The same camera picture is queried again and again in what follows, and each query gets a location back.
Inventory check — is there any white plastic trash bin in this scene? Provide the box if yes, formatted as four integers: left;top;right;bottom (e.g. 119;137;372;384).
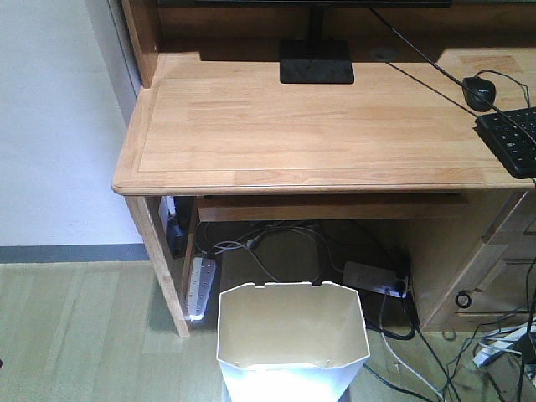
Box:
217;281;370;401

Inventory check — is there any light wooden desk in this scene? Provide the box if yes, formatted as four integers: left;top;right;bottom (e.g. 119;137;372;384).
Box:
112;1;535;336

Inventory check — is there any white power strip left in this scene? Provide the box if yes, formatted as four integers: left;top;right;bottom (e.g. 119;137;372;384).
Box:
186;257;217;321

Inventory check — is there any white power strip under desk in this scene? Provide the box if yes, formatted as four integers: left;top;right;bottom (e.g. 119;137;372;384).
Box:
343;261;409;298

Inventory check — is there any black monitor with stand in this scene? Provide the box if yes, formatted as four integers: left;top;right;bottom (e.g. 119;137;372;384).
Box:
156;0;454;85

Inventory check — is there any wooden drawer cabinet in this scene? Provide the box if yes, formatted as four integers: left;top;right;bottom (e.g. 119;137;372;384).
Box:
412;191;535;332

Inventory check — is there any black computer mouse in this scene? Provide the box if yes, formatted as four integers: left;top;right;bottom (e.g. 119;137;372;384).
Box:
461;76;497;112

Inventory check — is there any black keyboard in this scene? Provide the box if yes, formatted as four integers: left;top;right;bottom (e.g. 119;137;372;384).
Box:
475;107;535;179

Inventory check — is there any white power strip right floor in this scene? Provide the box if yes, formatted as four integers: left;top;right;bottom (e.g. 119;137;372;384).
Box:
472;327;526;368

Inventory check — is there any black cable across desk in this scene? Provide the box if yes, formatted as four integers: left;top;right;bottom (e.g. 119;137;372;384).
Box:
368;5;536;139

